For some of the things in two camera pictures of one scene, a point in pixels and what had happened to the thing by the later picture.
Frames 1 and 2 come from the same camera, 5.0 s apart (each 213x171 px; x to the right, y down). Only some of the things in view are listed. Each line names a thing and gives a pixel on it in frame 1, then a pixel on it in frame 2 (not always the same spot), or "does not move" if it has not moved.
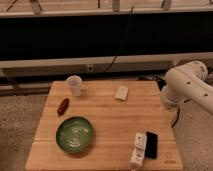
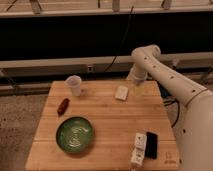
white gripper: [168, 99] → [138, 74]
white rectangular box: [139, 149] does not move
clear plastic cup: [75, 82] does not move
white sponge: [121, 92] does not move
